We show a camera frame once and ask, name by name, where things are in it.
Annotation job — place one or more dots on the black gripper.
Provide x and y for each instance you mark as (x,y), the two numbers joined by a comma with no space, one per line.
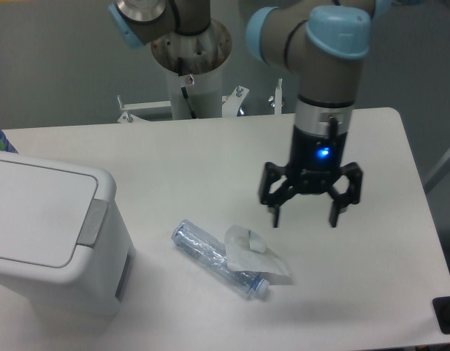
(313,168)

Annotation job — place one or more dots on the white push-lid trash can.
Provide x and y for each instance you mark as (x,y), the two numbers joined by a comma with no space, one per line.
(63,241)

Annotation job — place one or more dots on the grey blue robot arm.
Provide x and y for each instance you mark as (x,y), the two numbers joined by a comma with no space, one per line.
(324,43)

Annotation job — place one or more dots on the crumpled white paper wrapper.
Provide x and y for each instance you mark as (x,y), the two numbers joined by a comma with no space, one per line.
(248,251)

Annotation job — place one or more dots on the crushed clear plastic bottle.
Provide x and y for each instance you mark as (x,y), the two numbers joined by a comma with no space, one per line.
(210,253)

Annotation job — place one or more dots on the white furniture leg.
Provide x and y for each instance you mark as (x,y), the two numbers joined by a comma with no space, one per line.
(438,172)

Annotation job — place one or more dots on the black clamp at table edge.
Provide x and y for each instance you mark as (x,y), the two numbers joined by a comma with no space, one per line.
(441,307)

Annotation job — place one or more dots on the white metal base frame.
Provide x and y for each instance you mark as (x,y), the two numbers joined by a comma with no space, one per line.
(189,99)

